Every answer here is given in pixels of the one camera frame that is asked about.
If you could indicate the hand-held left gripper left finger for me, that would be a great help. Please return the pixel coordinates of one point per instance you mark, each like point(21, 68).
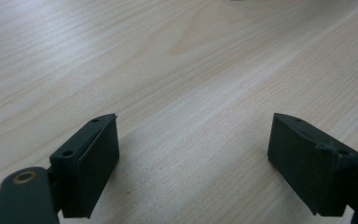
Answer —
point(87, 168)

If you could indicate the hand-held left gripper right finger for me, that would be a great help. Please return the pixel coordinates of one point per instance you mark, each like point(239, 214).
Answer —
point(310, 168)

